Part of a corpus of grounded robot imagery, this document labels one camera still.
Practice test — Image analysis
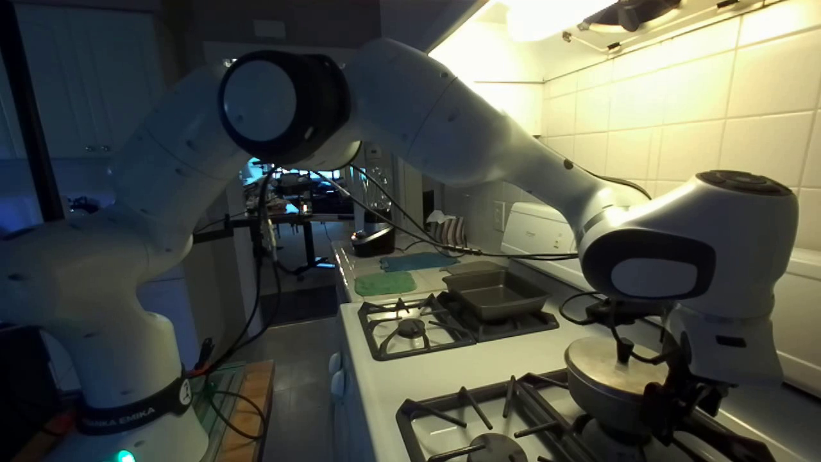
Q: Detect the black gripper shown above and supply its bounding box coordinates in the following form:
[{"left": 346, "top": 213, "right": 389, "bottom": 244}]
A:
[{"left": 641, "top": 336, "right": 730, "bottom": 446}]

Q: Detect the silver metal pot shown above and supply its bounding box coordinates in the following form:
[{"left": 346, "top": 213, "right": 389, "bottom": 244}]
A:
[{"left": 564, "top": 375, "right": 662, "bottom": 434}]

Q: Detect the silver lid with black knob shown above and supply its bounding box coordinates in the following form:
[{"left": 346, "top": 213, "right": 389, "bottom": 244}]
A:
[{"left": 561, "top": 335, "right": 677, "bottom": 398}]

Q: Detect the dark metal baking pan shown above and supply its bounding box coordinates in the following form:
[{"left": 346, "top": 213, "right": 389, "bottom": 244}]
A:
[{"left": 438, "top": 262, "right": 551, "bottom": 327}]

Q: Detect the round black burner cap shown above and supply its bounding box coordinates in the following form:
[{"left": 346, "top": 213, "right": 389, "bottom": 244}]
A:
[
  {"left": 393, "top": 313, "right": 432, "bottom": 341},
  {"left": 466, "top": 431, "right": 532, "bottom": 462}
]

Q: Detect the black stove grate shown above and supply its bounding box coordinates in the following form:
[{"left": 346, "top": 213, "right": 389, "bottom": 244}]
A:
[
  {"left": 356, "top": 289, "right": 561, "bottom": 362},
  {"left": 393, "top": 368, "right": 777, "bottom": 462}
]

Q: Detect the white gas stove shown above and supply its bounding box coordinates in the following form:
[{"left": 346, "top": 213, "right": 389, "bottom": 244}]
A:
[{"left": 329, "top": 201, "right": 821, "bottom": 462}]

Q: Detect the dish rack with plates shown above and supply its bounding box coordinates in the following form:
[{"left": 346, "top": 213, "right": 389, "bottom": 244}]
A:
[{"left": 423, "top": 210, "right": 471, "bottom": 253}]

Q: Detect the blue mat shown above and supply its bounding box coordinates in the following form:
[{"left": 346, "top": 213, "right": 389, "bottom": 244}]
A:
[{"left": 378, "top": 250, "right": 458, "bottom": 276}]

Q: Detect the green mat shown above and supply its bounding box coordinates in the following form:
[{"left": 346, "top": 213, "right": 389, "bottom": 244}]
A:
[{"left": 351, "top": 271, "right": 420, "bottom": 300}]

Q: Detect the black appliance base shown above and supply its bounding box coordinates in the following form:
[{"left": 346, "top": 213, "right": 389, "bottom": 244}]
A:
[{"left": 349, "top": 223, "right": 398, "bottom": 259}]

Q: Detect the lit range hood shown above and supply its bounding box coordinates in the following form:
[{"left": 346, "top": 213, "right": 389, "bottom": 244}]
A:
[{"left": 425, "top": 0, "right": 793, "bottom": 84}]

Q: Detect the wooden board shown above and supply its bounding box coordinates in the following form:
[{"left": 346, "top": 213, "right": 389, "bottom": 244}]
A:
[{"left": 210, "top": 357, "right": 276, "bottom": 462}]

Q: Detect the black background table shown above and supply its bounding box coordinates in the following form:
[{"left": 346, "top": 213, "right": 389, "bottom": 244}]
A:
[{"left": 189, "top": 191, "right": 356, "bottom": 278}]

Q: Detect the bright window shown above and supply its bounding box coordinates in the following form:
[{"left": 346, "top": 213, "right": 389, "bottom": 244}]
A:
[{"left": 242, "top": 156, "right": 343, "bottom": 215}]

